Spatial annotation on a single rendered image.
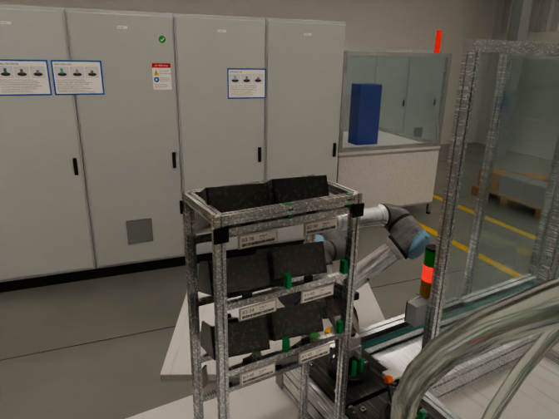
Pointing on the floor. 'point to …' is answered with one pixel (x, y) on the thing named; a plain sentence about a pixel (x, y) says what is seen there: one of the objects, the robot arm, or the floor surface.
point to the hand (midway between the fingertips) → (351, 338)
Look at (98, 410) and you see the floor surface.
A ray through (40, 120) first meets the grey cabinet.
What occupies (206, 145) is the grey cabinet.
